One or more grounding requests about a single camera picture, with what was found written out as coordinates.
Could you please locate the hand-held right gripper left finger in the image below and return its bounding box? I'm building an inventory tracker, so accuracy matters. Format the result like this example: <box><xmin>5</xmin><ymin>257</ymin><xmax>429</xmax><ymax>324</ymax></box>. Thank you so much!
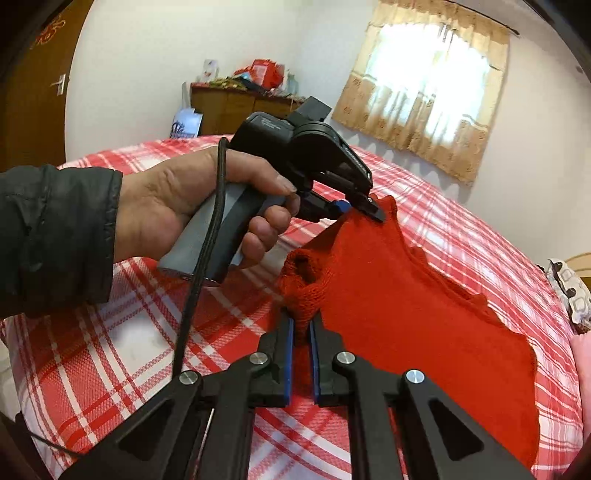
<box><xmin>58</xmin><ymin>316</ymin><xmax>295</xmax><ymax>480</ymax></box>

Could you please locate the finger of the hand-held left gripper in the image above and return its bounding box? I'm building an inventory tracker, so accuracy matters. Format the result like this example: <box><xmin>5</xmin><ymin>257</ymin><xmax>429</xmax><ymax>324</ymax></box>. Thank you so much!
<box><xmin>300</xmin><ymin>191</ymin><xmax>351</xmax><ymax>223</ymax></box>
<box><xmin>349</xmin><ymin>194</ymin><xmax>387</xmax><ymax>225</ymax></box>

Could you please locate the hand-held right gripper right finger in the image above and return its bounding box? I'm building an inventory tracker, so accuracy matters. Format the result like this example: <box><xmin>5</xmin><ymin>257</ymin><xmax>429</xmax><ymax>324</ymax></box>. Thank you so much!
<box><xmin>310</xmin><ymin>318</ymin><xmax>536</xmax><ymax>480</ymax></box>

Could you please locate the red knitted sweater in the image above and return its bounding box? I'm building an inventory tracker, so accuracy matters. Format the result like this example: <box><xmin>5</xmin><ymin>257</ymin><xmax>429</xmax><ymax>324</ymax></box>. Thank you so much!
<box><xmin>277</xmin><ymin>194</ymin><xmax>542</xmax><ymax>472</ymax></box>

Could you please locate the person's left forearm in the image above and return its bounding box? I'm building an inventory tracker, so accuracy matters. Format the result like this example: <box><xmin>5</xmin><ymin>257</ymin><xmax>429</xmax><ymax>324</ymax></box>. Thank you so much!
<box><xmin>0</xmin><ymin>165</ymin><xmax>124</xmax><ymax>320</ymax></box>

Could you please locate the person's left hand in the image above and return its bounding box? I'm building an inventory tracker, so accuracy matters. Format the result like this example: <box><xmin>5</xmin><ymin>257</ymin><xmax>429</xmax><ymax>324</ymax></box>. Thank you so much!
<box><xmin>113</xmin><ymin>147</ymin><xmax>302</xmax><ymax>271</ymax></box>

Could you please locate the red bag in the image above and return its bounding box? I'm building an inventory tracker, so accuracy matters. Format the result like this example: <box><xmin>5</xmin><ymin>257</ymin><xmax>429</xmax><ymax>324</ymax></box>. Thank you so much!
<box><xmin>233</xmin><ymin>58</ymin><xmax>286</xmax><ymax>91</ymax></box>

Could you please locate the brown wooden dresser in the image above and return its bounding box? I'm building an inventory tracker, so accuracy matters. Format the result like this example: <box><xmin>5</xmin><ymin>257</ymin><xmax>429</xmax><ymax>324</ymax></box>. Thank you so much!
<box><xmin>190</xmin><ymin>83</ymin><xmax>308</xmax><ymax>137</ymax></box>

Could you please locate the beige window curtain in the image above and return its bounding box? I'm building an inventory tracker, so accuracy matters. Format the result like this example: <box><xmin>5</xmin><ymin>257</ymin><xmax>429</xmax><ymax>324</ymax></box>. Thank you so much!
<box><xmin>331</xmin><ymin>0</ymin><xmax>511</xmax><ymax>186</ymax></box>

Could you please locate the blue white plastic bag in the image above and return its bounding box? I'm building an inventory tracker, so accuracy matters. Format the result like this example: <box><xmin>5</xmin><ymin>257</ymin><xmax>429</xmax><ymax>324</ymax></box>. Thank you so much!
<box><xmin>170</xmin><ymin>108</ymin><xmax>204</xmax><ymax>139</ymax></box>

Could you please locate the red white plaid bed sheet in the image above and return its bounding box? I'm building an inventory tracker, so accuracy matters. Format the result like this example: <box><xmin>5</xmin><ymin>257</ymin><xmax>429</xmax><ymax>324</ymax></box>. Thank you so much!
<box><xmin>0</xmin><ymin>136</ymin><xmax>585</xmax><ymax>480</ymax></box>

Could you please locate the brown white patterned pillow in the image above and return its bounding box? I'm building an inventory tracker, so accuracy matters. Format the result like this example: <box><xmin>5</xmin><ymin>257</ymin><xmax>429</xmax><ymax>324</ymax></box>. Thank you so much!
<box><xmin>545</xmin><ymin>258</ymin><xmax>591</xmax><ymax>336</ymax></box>

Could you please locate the wooden headboard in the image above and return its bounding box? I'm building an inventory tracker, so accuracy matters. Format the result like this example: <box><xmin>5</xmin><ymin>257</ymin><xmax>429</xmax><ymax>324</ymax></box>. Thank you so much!
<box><xmin>566</xmin><ymin>252</ymin><xmax>591</xmax><ymax>283</ymax></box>

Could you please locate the black curtain rod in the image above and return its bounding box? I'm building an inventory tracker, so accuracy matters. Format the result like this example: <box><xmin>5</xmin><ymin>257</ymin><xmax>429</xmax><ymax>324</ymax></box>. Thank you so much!
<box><xmin>457</xmin><ymin>2</ymin><xmax>520</xmax><ymax>36</ymax></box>

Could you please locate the brown wooden door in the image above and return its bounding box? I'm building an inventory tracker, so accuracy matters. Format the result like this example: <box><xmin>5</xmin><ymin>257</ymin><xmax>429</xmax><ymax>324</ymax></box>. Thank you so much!
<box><xmin>0</xmin><ymin>0</ymin><xmax>96</xmax><ymax>172</ymax></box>

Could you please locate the black cable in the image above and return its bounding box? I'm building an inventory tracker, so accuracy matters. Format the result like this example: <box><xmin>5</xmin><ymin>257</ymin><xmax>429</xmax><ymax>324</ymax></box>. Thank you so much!
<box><xmin>16</xmin><ymin>137</ymin><xmax>230</xmax><ymax>459</ymax></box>

